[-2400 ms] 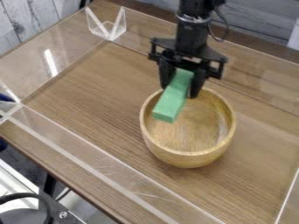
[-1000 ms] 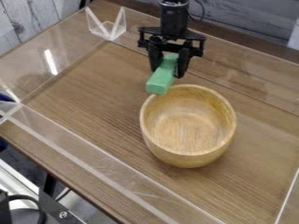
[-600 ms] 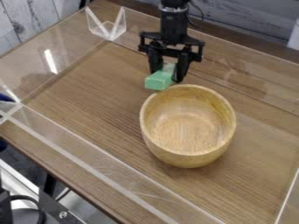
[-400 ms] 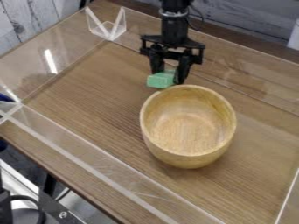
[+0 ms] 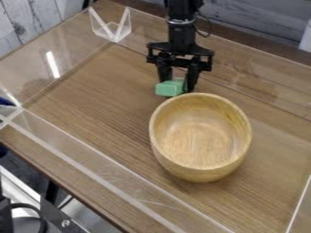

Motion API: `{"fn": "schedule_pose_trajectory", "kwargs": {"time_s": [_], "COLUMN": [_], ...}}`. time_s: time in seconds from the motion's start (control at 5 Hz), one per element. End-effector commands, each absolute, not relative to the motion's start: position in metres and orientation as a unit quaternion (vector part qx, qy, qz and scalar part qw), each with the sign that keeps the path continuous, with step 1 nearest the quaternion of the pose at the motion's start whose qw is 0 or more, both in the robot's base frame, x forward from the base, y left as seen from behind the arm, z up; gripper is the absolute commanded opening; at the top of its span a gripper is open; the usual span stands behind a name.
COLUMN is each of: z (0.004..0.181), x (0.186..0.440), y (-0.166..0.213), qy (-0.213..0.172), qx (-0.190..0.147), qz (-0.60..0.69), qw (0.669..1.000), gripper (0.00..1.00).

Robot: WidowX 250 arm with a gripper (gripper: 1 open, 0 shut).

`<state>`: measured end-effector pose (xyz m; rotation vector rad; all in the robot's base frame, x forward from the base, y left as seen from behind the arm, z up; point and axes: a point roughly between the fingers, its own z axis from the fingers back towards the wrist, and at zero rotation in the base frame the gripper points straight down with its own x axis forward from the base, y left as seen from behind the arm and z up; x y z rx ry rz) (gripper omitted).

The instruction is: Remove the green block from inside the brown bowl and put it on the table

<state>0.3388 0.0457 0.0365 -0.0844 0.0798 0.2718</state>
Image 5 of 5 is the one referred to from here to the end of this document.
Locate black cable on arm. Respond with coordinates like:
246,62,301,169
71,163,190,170
194,12,214,39

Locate black cable lower left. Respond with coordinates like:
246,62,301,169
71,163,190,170
0,197,48,233

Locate clear acrylic enclosure wall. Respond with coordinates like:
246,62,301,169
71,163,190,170
0,1,311,233

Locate brown wooden bowl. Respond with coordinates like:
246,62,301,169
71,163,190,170
150,93,253,182

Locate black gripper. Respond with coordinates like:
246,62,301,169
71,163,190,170
144,18,217,94

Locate white object at right edge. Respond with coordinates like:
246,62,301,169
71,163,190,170
299,18,311,53

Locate black metal bracket with screw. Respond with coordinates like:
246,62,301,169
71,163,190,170
40,199,90,233

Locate green rectangular block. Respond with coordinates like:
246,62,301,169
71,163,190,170
155,78,184,97

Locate blue object at left edge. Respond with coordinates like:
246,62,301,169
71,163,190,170
0,96,15,106

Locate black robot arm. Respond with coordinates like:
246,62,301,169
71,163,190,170
146,0,215,97

